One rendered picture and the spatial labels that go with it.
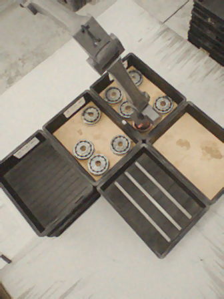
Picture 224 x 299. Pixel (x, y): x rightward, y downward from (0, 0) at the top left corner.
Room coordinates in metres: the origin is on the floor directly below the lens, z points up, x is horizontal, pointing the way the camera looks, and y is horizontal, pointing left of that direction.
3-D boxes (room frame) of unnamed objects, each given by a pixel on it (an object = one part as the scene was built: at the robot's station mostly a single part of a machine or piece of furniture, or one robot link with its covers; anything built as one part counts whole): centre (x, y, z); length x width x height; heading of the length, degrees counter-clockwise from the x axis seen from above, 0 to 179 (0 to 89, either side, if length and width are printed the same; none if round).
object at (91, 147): (0.47, 0.24, 0.86); 0.10 x 0.10 x 0.01
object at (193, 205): (0.17, -0.03, 0.87); 0.40 x 0.30 x 0.11; 33
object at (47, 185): (0.35, 0.44, 0.87); 0.40 x 0.30 x 0.11; 33
